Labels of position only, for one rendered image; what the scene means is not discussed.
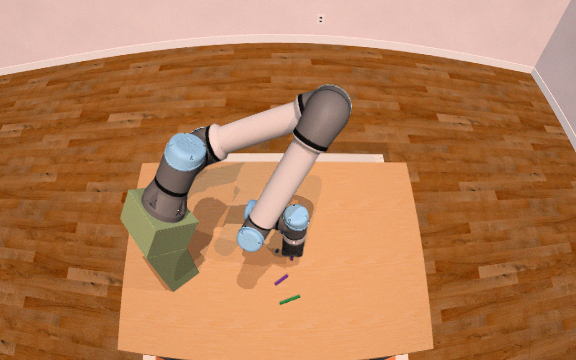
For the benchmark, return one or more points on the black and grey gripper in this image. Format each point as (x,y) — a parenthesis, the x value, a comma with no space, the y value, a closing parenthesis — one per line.
(292,250)

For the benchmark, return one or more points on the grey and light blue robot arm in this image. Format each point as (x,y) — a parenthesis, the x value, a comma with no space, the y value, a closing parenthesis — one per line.
(317,124)

